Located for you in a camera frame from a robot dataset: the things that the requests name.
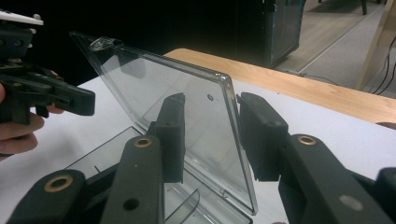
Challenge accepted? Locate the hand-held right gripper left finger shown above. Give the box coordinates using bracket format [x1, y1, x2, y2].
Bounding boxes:
[100, 91, 187, 224]

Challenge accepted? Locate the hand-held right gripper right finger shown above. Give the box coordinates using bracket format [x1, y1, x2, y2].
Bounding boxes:
[235, 91, 394, 224]

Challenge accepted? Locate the clear plastic compartment box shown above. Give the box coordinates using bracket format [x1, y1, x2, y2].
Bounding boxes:
[64, 31, 260, 224]

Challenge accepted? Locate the dark curtain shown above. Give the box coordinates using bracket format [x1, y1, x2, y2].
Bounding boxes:
[0, 0, 239, 87]

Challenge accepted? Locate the black cabinet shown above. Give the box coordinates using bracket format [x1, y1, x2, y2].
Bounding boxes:
[235, 0, 308, 68]

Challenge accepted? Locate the floor cable with plugs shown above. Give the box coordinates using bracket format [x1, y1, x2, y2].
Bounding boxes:
[297, 72, 341, 87]

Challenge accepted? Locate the black hanging cable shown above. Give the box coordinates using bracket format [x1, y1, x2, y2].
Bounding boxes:
[371, 35, 396, 96]

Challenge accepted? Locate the wooden frame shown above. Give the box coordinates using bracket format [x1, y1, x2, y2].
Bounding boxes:
[355, 0, 396, 91]

